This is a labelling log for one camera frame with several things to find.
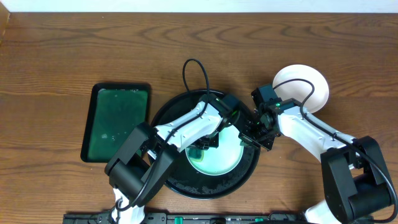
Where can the light green plate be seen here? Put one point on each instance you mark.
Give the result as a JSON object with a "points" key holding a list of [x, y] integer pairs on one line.
{"points": [[224, 158]]}

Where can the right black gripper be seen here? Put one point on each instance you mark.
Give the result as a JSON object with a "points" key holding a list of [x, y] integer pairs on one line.
{"points": [[249, 139]]}

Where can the rectangular dark green tray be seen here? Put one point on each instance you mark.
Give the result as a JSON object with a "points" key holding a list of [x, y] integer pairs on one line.
{"points": [[114, 111]]}

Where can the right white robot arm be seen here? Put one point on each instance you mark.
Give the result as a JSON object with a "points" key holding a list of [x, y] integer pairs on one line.
{"points": [[356, 181]]}

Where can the round black tray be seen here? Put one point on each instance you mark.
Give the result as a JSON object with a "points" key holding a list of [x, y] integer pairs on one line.
{"points": [[185, 179]]}

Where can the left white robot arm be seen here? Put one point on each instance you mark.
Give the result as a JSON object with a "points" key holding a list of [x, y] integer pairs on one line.
{"points": [[143, 163]]}

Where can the green scrubbing sponge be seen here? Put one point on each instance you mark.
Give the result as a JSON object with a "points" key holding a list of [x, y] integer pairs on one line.
{"points": [[195, 155]]}

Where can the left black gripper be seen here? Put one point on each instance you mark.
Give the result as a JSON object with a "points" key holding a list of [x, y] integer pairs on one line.
{"points": [[204, 143]]}

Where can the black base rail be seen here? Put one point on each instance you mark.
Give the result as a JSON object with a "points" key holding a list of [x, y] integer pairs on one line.
{"points": [[163, 218]]}

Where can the white plate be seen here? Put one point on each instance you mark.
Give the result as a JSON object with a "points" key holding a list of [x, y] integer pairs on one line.
{"points": [[300, 89]]}

